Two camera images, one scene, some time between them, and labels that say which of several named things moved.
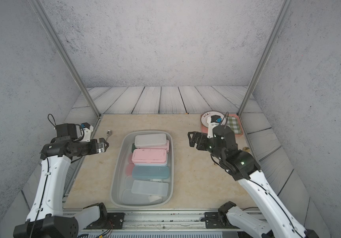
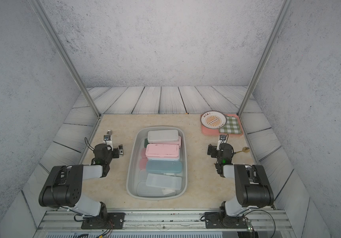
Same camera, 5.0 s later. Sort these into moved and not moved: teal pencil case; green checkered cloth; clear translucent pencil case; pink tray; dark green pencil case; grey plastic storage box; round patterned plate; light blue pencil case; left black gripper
Moved: dark green pencil case; left black gripper; clear translucent pencil case; grey plastic storage box; light blue pencil case; teal pencil case
Not moved: green checkered cloth; round patterned plate; pink tray
